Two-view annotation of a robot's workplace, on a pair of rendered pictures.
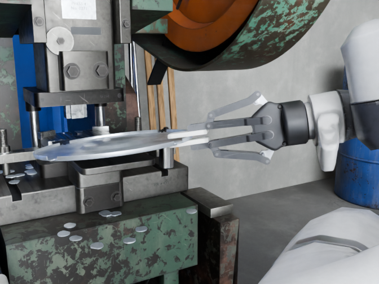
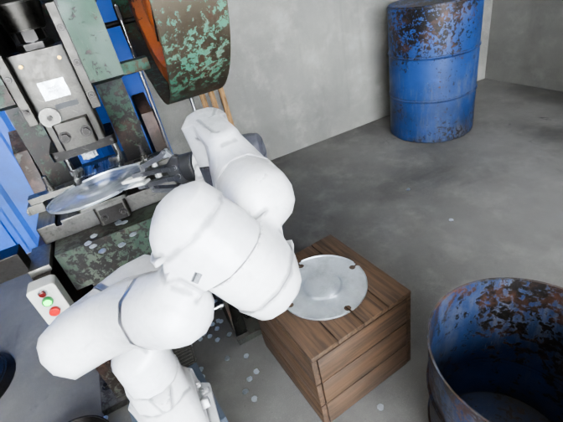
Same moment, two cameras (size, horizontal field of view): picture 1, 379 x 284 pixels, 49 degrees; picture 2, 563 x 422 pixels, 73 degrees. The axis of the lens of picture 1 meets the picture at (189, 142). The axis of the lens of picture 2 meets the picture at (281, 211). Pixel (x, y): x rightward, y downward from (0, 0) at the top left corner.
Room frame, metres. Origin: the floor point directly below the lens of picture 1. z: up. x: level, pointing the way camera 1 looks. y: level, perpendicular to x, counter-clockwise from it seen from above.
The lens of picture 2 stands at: (-0.16, -0.54, 1.25)
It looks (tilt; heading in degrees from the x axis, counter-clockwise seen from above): 33 degrees down; 10
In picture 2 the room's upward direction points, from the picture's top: 12 degrees counter-clockwise
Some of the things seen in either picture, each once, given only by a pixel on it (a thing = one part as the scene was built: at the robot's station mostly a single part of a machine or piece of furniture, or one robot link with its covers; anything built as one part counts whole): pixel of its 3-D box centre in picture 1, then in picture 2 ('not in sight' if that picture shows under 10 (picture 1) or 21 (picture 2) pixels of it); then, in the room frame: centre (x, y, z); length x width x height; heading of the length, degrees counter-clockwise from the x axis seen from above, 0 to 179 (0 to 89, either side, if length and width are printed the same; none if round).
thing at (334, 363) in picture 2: not in sight; (328, 321); (0.74, -0.45, 0.18); 0.40 x 0.38 x 0.35; 35
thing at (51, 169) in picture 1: (76, 158); not in sight; (0.98, 0.27, 0.72); 0.20 x 0.16 x 0.03; 120
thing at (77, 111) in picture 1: (75, 109); (88, 151); (0.96, 0.27, 0.84); 0.05 x 0.03 x 0.04; 120
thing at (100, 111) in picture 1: (100, 117); (116, 147); (1.07, 0.23, 0.81); 0.02 x 0.02 x 0.14
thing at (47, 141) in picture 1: (76, 143); (99, 172); (0.97, 0.27, 0.76); 0.15 x 0.09 x 0.05; 120
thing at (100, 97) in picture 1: (73, 99); (85, 144); (0.98, 0.27, 0.86); 0.20 x 0.16 x 0.05; 120
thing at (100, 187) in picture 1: (100, 178); (108, 203); (0.82, 0.18, 0.72); 0.25 x 0.14 x 0.14; 30
